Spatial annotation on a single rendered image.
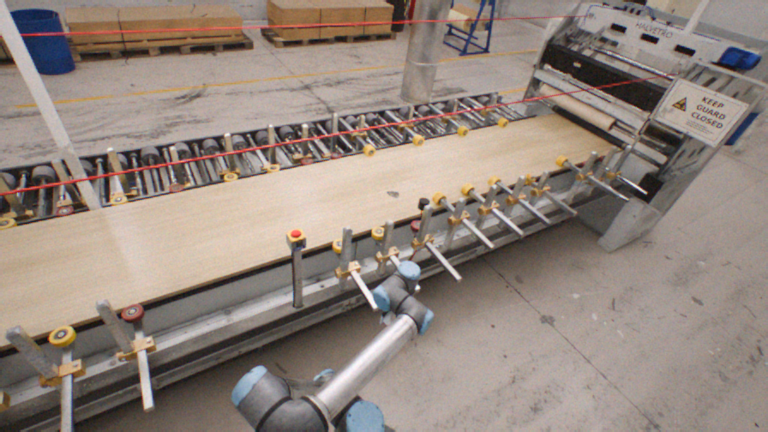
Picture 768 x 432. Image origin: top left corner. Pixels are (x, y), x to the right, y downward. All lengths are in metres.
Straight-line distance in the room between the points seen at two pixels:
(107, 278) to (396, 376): 1.75
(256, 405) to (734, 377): 3.51
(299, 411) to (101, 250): 1.50
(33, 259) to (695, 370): 4.20
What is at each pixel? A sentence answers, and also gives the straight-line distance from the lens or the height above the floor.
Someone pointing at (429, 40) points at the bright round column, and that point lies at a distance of 5.64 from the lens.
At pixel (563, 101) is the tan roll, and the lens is 4.21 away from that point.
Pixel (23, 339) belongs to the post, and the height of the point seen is 1.12.
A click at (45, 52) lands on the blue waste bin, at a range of 6.85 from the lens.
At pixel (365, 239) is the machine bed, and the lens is 2.28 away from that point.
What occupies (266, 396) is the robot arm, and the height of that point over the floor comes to 1.37.
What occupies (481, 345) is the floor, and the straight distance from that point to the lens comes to 2.98.
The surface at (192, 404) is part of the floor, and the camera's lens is 2.70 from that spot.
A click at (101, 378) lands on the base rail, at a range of 2.10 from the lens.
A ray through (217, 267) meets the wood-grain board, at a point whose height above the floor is 0.90.
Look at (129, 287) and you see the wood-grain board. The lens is 2.08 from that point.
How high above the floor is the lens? 2.40
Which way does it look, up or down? 40 degrees down
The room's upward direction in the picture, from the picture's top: 9 degrees clockwise
